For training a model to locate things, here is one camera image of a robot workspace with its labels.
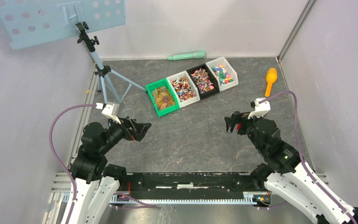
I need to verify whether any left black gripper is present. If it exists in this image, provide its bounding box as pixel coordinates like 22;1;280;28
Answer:
99;113;151;154

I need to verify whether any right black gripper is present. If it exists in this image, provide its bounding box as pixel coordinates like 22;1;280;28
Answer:
224;110;265;154

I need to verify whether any yellow plastic scoop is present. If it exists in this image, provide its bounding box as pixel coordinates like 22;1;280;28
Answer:
264;68;277;98

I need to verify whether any clear plastic jar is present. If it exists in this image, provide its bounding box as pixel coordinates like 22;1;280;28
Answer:
120;108;135;119

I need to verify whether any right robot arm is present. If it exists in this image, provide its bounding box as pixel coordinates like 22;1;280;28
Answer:
224;112;358;224

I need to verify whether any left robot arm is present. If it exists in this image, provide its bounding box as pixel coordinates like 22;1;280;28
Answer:
62;116;151;224

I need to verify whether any green candy bin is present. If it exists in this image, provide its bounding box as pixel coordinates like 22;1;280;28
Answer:
146;78;180;117

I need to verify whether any white candy bin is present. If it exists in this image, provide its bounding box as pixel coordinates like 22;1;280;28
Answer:
206;57;239;91

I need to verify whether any black lollipop bin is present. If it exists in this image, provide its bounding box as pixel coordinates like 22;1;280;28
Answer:
187;63;220;99

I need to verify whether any white lollipop bin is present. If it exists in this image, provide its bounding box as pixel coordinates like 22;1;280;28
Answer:
166;71;200;108

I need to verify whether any light blue music stand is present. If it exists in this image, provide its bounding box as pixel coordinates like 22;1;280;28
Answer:
0;0;146;103

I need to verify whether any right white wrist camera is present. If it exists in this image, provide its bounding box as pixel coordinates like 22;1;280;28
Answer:
248;98;271;119

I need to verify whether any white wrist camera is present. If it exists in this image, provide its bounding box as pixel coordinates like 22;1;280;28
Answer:
248;98;271;119
102;103;121;124

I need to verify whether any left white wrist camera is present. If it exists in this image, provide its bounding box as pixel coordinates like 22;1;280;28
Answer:
102;103;121;124

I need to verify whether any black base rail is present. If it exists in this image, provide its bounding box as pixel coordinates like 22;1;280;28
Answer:
118;172;268;201

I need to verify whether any mint green cylindrical handle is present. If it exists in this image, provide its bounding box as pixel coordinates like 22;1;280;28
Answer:
167;50;206;61

